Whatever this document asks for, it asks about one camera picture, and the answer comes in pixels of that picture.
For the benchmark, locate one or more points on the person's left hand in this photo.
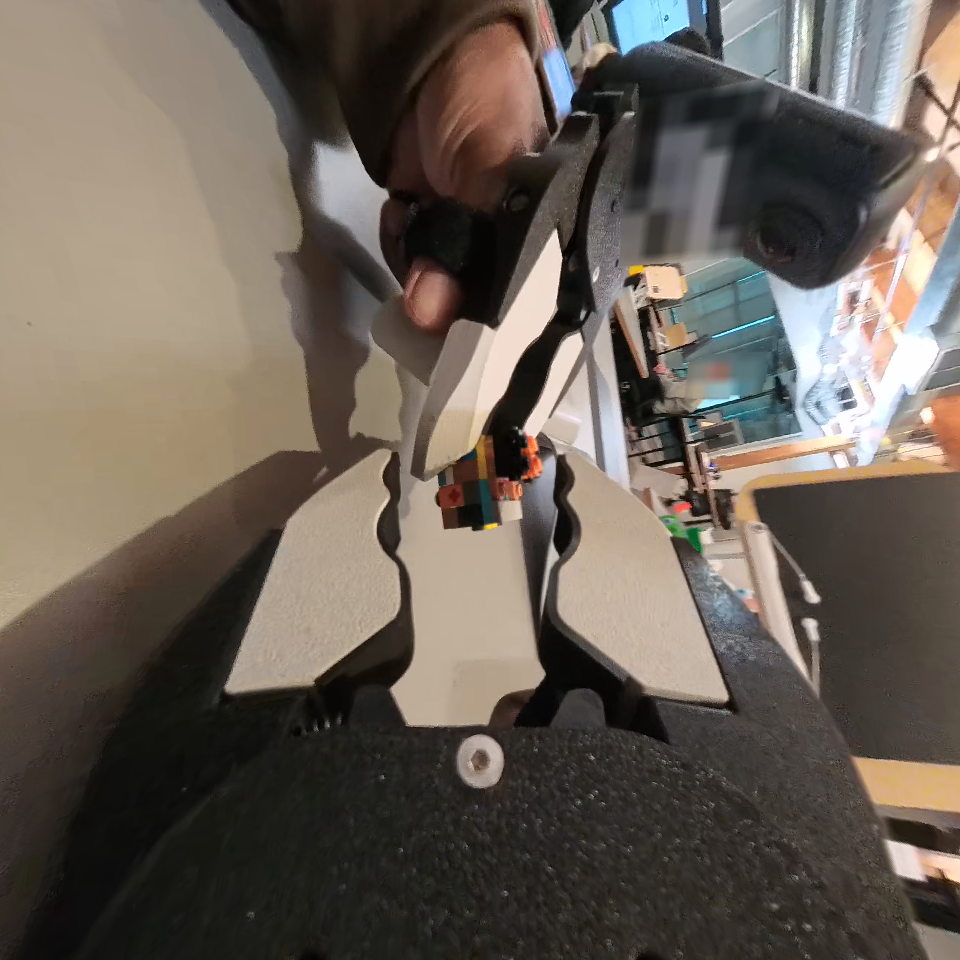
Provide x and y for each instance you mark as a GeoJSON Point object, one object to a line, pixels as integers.
{"type": "Point", "coordinates": [472, 112]}

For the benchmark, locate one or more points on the multicolour toy brick model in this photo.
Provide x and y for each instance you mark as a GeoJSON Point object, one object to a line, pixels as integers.
{"type": "Point", "coordinates": [469, 495]}

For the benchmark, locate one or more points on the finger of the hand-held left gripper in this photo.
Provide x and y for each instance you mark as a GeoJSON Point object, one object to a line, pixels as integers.
{"type": "Point", "coordinates": [570, 375]}
{"type": "Point", "coordinates": [480, 367]}

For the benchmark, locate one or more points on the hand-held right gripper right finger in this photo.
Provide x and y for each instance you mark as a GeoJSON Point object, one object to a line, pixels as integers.
{"type": "Point", "coordinates": [630, 600]}

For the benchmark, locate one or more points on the person's left forearm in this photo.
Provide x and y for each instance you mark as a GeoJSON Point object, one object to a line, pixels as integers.
{"type": "Point", "coordinates": [337, 60]}

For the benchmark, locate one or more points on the computer monitor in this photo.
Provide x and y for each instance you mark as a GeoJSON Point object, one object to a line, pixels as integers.
{"type": "Point", "coordinates": [652, 19]}

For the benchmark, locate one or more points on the wood-framed black screen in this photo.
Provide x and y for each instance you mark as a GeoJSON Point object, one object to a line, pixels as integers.
{"type": "Point", "coordinates": [885, 600]}

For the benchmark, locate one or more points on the white lamp base plate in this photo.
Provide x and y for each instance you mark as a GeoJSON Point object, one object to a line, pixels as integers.
{"type": "Point", "coordinates": [765, 585]}

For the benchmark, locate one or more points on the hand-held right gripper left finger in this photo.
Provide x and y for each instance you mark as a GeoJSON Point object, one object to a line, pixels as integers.
{"type": "Point", "coordinates": [322, 592]}

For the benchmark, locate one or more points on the silver spiral ventilation duct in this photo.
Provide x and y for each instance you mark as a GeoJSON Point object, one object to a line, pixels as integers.
{"type": "Point", "coordinates": [847, 45]}

